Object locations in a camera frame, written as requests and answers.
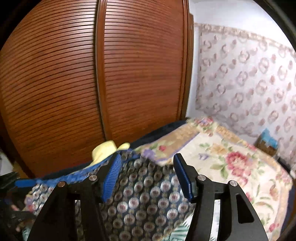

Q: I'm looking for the navy circle-patterned satin garment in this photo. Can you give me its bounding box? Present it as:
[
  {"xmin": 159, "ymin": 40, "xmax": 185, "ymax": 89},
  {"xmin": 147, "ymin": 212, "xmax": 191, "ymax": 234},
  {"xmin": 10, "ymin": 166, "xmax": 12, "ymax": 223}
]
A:
[{"xmin": 23, "ymin": 149, "xmax": 197, "ymax": 241}]

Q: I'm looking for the pink circle-patterned curtain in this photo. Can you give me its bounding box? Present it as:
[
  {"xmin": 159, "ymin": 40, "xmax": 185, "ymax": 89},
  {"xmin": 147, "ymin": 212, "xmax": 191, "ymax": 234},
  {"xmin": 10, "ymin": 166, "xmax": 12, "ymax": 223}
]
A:
[{"xmin": 195, "ymin": 24, "xmax": 295, "ymax": 150}]

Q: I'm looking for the wooden louvered wardrobe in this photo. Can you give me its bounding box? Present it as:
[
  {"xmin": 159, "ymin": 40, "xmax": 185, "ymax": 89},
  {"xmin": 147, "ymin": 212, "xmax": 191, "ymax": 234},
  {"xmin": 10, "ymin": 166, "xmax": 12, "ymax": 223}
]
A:
[{"xmin": 1, "ymin": 1, "xmax": 193, "ymax": 177}]

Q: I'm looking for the yellow cloth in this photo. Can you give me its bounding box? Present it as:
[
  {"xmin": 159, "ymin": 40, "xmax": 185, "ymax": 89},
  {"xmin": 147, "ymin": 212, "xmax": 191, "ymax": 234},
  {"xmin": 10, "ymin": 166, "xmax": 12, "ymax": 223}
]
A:
[{"xmin": 89, "ymin": 141, "xmax": 130, "ymax": 166}]

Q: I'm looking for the palm leaf print sheet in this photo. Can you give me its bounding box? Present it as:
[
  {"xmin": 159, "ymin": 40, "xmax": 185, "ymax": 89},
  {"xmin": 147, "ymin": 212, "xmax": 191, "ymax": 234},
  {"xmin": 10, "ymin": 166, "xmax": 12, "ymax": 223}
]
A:
[{"xmin": 162, "ymin": 199, "xmax": 221, "ymax": 241}]

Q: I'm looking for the floral bed quilt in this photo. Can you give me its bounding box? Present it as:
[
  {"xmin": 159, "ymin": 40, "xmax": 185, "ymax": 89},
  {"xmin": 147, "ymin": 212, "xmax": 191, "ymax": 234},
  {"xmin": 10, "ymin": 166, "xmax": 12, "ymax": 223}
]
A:
[{"xmin": 132, "ymin": 117, "xmax": 293, "ymax": 240}]

